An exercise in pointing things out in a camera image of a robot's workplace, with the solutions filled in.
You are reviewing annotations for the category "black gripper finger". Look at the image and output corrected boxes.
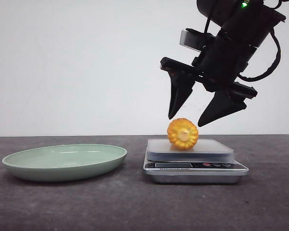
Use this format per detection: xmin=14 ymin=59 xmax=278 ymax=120
xmin=168 ymin=70 xmax=195 ymax=119
xmin=198 ymin=90 xmax=247 ymax=127

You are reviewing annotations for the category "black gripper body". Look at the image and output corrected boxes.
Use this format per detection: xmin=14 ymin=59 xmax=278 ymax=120
xmin=160 ymin=36 xmax=257 ymax=99

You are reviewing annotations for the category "yellow corn cob piece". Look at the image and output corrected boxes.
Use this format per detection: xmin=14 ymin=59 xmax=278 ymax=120
xmin=167 ymin=118 xmax=198 ymax=150

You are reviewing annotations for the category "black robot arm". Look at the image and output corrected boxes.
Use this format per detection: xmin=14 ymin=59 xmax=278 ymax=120
xmin=160 ymin=0 xmax=286 ymax=126

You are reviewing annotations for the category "silver digital kitchen scale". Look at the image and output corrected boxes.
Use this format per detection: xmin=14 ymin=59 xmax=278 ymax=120
xmin=143 ymin=139 xmax=249 ymax=184

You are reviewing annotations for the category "green oval plate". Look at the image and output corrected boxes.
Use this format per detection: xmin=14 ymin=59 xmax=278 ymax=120
xmin=2 ymin=144 xmax=127 ymax=182

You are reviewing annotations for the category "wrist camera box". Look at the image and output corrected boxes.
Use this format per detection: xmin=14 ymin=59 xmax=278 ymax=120
xmin=179 ymin=28 xmax=215 ymax=52

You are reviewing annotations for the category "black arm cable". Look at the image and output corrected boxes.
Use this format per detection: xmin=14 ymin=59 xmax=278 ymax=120
xmin=238 ymin=31 xmax=281 ymax=82

